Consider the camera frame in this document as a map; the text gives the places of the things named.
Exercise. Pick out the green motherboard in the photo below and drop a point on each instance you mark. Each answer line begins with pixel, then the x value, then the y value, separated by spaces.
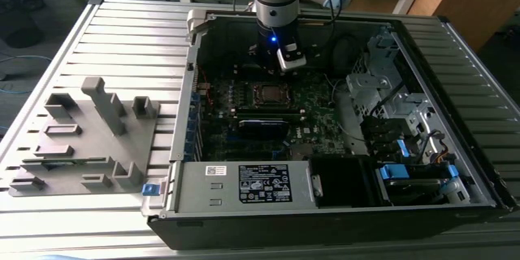
pixel 321 120

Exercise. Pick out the grey chipset heatsink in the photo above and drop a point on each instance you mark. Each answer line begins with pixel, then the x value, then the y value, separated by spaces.
pixel 303 149

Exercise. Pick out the CPU socket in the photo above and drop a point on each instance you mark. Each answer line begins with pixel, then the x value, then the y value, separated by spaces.
pixel 255 101

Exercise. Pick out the black office chair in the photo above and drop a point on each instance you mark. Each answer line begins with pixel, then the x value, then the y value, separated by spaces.
pixel 22 31

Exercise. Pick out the grey parts rack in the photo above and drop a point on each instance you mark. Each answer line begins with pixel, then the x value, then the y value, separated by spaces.
pixel 102 150

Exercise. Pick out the black graphics card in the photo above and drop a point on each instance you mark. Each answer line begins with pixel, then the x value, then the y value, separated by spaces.
pixel 265 130

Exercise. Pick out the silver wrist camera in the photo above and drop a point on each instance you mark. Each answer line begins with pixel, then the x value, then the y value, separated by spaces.
pixel 291 59

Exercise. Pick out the blue case clip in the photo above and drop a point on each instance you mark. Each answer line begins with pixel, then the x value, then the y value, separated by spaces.
pixel 150 190

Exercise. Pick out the silver power supply unit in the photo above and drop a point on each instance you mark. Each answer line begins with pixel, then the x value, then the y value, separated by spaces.
pixel 195 187

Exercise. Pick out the blue disk carrier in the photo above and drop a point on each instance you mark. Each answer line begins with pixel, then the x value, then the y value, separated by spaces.
pixel 394 171
pixel 402 148

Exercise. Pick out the silver metal drive cage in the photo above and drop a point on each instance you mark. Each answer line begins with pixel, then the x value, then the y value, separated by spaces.
pixel 366 83

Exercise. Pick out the black plastic bay block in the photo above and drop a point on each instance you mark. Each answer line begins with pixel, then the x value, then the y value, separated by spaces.
pixel 382 129

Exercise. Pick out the black hard disk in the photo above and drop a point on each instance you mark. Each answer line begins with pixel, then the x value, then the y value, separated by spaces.
pixel 413 191

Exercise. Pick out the black open PC case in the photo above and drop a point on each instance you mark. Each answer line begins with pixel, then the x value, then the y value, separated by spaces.
pixel 285 232

